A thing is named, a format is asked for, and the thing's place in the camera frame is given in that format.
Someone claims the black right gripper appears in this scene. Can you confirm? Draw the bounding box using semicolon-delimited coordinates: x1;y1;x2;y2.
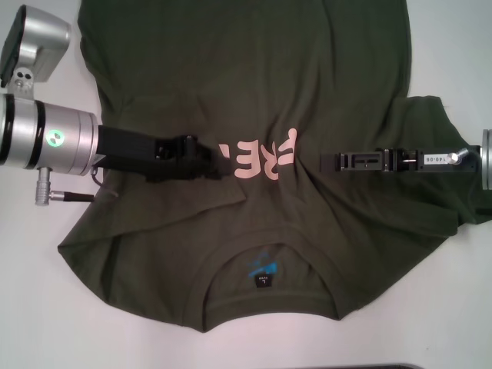
319;144;482;174

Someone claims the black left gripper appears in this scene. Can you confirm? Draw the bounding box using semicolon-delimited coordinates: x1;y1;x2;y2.
95;125;234;181

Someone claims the dark green t-shirt pink print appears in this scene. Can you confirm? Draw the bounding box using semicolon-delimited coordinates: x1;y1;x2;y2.
56;0;460;334

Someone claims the left gripper cable with plug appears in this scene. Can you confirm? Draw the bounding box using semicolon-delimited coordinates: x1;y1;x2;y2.
34;165;118;208

